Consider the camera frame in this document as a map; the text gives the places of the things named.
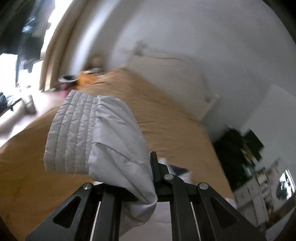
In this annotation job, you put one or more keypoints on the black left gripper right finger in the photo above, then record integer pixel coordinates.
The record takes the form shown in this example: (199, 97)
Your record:
(198, 212)

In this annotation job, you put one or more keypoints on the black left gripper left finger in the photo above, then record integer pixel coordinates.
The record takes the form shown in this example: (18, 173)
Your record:
(91, 213)

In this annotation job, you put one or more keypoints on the white drawer cabinet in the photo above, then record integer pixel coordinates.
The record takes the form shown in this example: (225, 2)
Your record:
(268, 196)

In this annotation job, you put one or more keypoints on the mustard yellow bedspread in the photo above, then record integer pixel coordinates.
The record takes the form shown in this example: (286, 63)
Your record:
(29, 194)

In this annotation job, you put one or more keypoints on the black shelf unit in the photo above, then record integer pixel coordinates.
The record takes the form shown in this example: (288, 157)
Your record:
(238, 154)

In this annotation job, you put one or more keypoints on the white bed headboard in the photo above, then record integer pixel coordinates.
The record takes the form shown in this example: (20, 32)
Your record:
(176, 75)

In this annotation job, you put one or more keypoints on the beige curtain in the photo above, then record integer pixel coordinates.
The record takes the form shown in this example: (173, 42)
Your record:
(58, 44)

